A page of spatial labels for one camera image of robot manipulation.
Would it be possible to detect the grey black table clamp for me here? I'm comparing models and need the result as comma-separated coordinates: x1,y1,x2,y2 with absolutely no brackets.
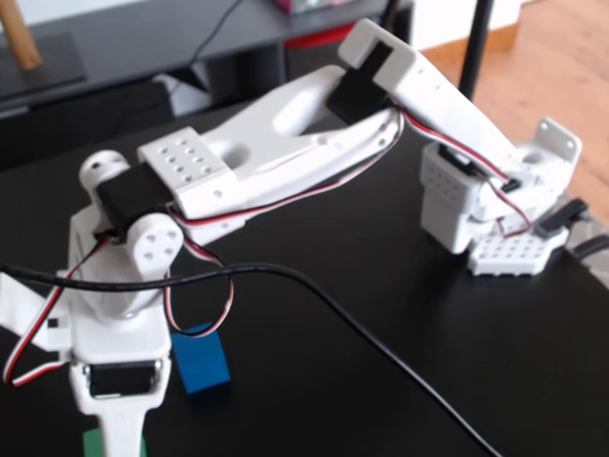
532,199,591,240

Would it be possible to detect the wooden post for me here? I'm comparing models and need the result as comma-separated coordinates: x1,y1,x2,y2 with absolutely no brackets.
0,0,43,72

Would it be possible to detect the black clamp handle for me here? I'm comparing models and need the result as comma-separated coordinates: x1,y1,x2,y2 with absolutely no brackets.
569,235,609,262

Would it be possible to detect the black vertical pole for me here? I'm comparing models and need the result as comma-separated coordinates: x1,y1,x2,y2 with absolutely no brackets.
459,0,494,100

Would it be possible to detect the black camera cable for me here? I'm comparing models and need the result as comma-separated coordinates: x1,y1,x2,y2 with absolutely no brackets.
0,264,503,457

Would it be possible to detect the pink patterned box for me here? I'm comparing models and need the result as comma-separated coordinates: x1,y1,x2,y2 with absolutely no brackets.
273,0,335,16

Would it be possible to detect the red white black servo cable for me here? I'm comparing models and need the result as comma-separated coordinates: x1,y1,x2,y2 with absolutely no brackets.
397,108,537,239
164,235,236,340
1,232,113,387
168,107,406,229

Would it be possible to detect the grey shelf board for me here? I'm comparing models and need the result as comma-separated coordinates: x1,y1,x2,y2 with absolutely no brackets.
0,0,415,120

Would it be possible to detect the thin black background cable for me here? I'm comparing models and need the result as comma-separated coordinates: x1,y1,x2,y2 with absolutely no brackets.
191,0,245,67

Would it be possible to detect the red object under shelf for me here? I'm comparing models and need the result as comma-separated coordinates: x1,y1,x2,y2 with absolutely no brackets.
284,26,356,50

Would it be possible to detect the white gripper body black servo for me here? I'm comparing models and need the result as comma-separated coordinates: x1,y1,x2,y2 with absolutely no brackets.
57,270,173,417

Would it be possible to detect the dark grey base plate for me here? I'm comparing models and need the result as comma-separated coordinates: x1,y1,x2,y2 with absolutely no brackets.
0,31,88,99

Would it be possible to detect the green cube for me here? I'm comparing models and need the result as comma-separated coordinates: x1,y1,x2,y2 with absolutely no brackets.
82,426,149,457

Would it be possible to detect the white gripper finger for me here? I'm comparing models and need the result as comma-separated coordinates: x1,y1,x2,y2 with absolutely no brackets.
98,412,146,457

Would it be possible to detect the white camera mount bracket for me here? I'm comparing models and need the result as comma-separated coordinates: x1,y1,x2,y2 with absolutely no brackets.
0,274,72,356

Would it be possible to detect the blue cube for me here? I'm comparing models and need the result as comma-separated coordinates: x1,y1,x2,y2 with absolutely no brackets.
170,322,233,395

